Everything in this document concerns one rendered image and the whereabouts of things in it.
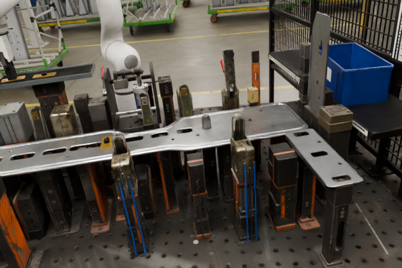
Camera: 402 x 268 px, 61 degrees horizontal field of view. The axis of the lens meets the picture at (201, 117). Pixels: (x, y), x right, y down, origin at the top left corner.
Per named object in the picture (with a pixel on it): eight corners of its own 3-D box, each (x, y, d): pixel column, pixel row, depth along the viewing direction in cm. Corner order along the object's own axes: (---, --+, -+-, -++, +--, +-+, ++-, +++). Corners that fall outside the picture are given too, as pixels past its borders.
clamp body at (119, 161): (125, 261, 108) (102, 170, 92) (127, 233, 119) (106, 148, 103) (155, 255, 109) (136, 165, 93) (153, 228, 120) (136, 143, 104)
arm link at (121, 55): (131, 82, 176) (124, 36, 163) (149, 94, 162) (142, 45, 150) (109, 89, 170) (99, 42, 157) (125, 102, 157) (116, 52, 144)
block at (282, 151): (273, 234, 113) (273, 163, 100) (262, 211, 122) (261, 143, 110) (300, 228, 114) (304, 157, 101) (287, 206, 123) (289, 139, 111)
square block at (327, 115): (322, 207, 121) (330, 116, 105) (311, 193, 128) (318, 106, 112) (343, 203, 122) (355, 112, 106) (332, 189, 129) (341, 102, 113)
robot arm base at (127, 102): (116, 113, 186) (110, 82, 176) (152, 111, 186) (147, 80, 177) (110, 133, 170) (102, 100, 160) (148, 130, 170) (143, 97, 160)
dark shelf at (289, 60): (370, 142, 102) (372, 133, 100) (267, 57, 182) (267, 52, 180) (438, 130, 104) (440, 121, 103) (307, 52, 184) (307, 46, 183)
